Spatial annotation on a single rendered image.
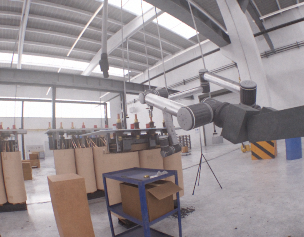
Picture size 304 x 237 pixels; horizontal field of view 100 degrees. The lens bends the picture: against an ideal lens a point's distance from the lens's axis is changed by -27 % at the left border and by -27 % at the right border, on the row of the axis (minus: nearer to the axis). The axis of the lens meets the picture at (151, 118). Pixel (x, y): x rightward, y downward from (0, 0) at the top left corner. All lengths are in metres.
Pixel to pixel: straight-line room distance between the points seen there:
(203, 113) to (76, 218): 1.44
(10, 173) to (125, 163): 2.23
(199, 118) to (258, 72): 5.65
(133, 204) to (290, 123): 1.40
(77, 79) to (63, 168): 7.91
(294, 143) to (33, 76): 11.94
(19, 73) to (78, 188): 9.28
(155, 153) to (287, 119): 1.80
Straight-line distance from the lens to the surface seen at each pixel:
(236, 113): 1.37
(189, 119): 1.36
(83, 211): 1.70
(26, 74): 10.44
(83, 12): 13.76
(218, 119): 1.52
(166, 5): 5.17
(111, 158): 2.20
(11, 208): 3.84
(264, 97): 6.69
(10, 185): 3.55
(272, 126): 1.31
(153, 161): 2.45
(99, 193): 4.09
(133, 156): 2.24
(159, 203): 1.53
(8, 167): 3.50
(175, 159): 2.79
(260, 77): 6.84
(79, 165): 3.71
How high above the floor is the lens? 1.21
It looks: 7 degrees up
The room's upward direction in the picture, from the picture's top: 6 degrees counter-clockwise
